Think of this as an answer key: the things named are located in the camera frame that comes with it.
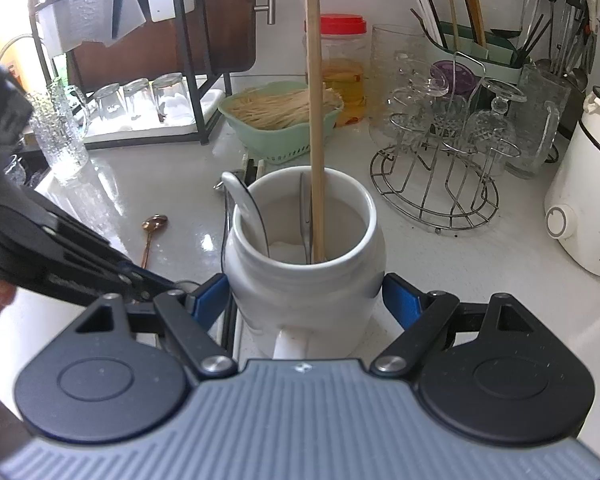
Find white drip tray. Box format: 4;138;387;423
82;75;228;150

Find red lid plastic jar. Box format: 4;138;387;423
305;14;369;126

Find small white ceramic spoon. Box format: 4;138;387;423
221;171;271;257

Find copper spoon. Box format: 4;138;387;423
140;214;169;270

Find large handled glass pitcher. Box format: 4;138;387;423
504;62;573;181

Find metal wire cup rack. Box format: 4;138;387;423
369;51;523;235

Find stainless steel spoon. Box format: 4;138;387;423
214;179;231;286

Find tall textured glass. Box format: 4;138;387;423
369;24;433;133

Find textured glass pitcher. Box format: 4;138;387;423
27;80;92;186

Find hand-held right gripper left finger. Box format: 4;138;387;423
62;274;237;380

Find white ceramic utensil jar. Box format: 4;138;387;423
223;166;387;360

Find long wooden utensil handle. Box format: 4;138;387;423
304;0;327;263

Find cut glass goblet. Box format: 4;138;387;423
464;77;526;171

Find slim stainless steel utensil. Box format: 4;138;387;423
299;172;315;263

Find black metal shelf rack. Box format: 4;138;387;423
27;0;233;147

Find white electric cooker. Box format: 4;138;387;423
544;86;600;278

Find clear glass mug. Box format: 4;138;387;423
390;55;455;111

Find green utensil drainer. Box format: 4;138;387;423
420;20;538;83

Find bundle of assorted chopsticks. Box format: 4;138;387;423
405;0;553;58

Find green plastic basket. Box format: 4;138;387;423
218;80;345;166

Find purple lid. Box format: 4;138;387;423
430;60;478;93

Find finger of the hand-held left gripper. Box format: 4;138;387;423
40;212;181;297

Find dried noodles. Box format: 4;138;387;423
228;85;343;130

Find cut glass cup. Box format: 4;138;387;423
420;92;473;136

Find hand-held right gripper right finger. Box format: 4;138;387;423
371;273;544;379

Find brown wooden cutting board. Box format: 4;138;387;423
67;0;258;78

